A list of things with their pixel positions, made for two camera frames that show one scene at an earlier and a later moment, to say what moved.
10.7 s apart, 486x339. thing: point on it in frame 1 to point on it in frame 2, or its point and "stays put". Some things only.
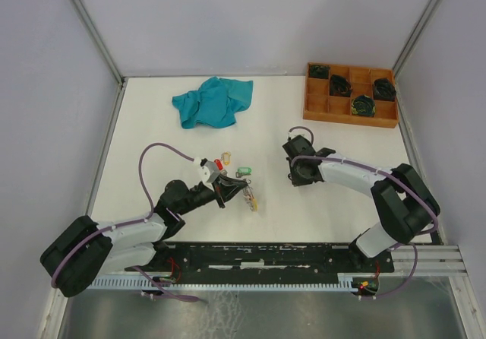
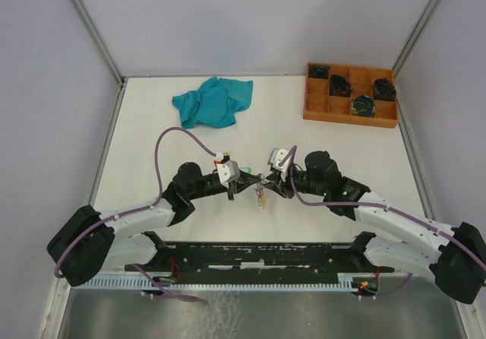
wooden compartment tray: [351, 94] stays put
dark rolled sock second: [339, 87] stays put
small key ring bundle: [249, 197] to [260, 190]
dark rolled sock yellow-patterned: [363, 106] stays put
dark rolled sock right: [383, 90] stays put
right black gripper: [297, 181] to [279, 185]
